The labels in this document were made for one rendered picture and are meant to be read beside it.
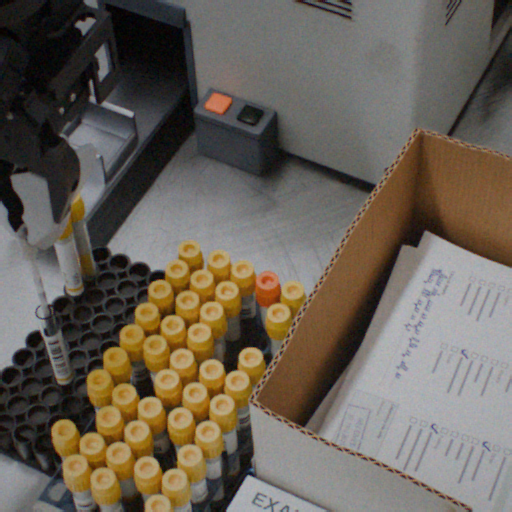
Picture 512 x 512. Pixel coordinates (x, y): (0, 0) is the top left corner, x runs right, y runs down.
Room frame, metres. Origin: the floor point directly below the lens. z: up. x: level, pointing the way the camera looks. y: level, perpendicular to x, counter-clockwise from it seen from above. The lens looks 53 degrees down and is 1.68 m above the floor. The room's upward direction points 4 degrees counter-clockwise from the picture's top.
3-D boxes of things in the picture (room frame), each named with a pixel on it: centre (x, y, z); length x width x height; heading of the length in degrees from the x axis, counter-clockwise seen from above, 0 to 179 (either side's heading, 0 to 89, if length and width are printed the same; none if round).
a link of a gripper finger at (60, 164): (0.49, 0.12, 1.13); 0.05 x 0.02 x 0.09; 59
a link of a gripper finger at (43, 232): (0.51, 0.11, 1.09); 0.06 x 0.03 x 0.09; 149
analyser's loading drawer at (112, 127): (0.71, 0.11, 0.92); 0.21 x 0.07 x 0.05; 149
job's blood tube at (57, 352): (0.50, 0.14, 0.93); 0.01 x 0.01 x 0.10; 59
